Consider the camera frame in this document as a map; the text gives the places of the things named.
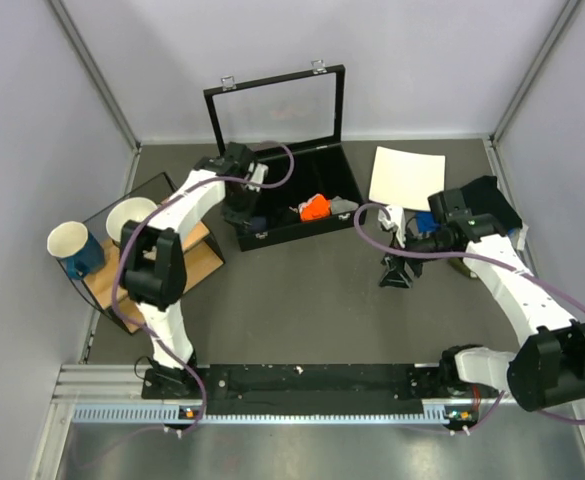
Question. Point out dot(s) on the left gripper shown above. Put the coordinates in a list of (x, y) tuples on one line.
[(242, 217)]

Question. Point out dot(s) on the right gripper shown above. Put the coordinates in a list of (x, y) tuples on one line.
[(396, 273)]

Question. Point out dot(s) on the navy underwear with cream waistband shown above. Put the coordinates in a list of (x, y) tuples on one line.
[(258, 224)]

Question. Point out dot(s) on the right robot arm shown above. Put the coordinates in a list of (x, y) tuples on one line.
[(548, 369)]

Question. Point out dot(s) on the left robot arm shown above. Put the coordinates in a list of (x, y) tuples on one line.
[(152, 267)]

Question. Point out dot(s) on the bright blue underwear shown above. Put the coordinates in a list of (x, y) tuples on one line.
[(425, 222)]

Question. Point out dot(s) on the black rolled garment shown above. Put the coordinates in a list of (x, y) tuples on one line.
[(283, 216)]

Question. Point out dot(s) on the orange rolled garment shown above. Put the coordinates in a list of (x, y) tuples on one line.
[(315, 208)]

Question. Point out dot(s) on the grey rolled garment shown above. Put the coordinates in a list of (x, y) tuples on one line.
[(339, 205)]

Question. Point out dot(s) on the white square plate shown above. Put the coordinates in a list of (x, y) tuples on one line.
[(406, 179)]

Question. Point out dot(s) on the white ceramic bowl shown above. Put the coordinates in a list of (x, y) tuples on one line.
[(134, 208)]

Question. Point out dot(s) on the white garment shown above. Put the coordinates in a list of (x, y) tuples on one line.
[(518, 237)]

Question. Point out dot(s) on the black compartment box with lid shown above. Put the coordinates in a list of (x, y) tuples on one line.
[(293, 124)]

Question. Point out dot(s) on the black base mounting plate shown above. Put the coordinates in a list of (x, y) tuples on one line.
[(329, 389)]

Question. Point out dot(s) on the blue mug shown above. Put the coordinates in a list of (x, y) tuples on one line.
[(77, 249)]

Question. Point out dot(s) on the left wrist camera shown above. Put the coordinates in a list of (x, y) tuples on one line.
[(256, 175)]

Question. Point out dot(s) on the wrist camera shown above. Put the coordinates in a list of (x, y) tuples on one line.
[(256, 175), (392, 218)]

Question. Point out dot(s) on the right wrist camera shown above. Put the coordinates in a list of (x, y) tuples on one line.
[(392, 218)]

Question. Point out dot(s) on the wooden shelf with black frame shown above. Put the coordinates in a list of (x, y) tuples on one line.
[(202, 256)]

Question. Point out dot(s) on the grey slotted cable duct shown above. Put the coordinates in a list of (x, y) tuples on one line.
[(429, 412)]

